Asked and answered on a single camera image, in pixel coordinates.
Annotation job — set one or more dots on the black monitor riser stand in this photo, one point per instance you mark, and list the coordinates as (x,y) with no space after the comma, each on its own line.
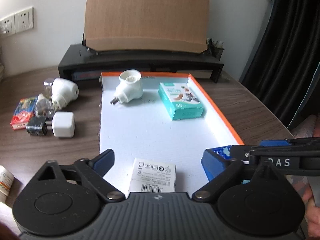
(140,60)

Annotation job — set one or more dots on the black charger plug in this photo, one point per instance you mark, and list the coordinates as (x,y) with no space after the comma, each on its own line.
(35,126)

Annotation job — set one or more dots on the black mesh pen holder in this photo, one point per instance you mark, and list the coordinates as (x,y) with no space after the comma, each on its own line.
(217,52)

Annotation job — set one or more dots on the dark curtain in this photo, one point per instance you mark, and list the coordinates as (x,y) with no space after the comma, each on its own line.
(287,55)

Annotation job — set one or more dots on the person's right hand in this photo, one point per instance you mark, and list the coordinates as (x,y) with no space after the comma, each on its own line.
(311,217)

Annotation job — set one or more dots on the brown cardboard panel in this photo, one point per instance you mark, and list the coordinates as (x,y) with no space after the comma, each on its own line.
(147,15)

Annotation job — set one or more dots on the teal bandage box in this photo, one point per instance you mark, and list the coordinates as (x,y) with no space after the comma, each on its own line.
(180,100)

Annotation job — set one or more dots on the orange and white box tray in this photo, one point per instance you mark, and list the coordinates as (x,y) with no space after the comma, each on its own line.
(150,130)

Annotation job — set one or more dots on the white charger cube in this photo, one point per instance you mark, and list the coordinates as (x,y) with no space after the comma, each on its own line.
(63,125)

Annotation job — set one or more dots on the plain white plug-in heater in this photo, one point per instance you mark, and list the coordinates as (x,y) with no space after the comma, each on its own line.
(65,90)

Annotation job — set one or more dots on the clear bottle with white cap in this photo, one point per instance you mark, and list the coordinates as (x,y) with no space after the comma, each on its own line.
(43,107)

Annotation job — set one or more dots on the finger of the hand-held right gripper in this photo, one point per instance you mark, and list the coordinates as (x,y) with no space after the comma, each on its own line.
(238,151)
(275,143)

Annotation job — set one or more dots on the white pill bottle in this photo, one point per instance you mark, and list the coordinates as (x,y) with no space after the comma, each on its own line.
(5,182)

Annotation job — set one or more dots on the white plug-in heater green button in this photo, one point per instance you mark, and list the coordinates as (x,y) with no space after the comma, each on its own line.
(130,87)

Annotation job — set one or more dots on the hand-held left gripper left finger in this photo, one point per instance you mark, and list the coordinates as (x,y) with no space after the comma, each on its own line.
(105,161)

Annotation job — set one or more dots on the red playing card box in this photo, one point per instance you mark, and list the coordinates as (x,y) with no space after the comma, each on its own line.
(21,117)

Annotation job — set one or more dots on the white wall socket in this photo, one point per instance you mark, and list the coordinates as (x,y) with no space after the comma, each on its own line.
(24,20)
(7,26)

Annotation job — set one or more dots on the small white cardboard box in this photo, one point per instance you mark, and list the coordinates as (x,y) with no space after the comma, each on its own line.
(152,175)

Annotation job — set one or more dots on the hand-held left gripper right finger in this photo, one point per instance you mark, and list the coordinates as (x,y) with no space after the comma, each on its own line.
(215,165)

